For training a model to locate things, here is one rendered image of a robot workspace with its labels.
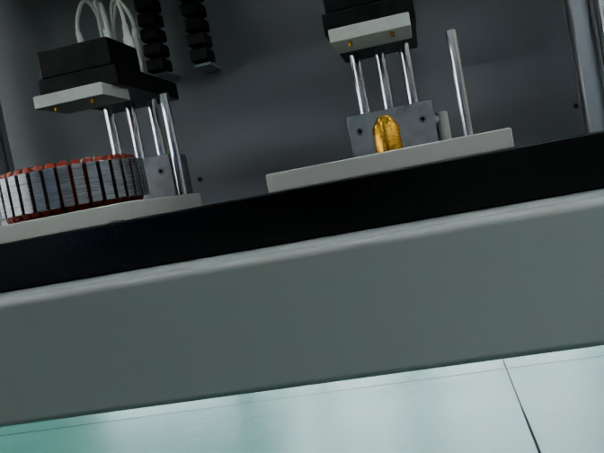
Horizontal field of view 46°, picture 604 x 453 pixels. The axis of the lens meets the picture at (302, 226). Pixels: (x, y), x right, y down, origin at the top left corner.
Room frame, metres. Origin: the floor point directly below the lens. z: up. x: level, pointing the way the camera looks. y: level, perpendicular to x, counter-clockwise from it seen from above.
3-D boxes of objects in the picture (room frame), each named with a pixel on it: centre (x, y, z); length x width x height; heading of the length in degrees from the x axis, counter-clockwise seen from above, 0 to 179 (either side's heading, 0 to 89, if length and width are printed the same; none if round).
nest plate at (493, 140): (0.50, -0.07, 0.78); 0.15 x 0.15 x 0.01; 79
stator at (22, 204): (0.55, 0.17, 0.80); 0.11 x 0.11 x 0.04
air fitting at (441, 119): (0.63, -0.14, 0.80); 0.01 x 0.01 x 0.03; 79
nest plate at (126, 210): (0.55, 0.17, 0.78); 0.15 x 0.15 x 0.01; 79
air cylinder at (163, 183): (0.69, 0.14, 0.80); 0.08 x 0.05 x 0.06; 79
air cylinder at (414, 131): (0.65, -0.10, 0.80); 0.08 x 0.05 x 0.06; 79
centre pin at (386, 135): (0.50, -0.07, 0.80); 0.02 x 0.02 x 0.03
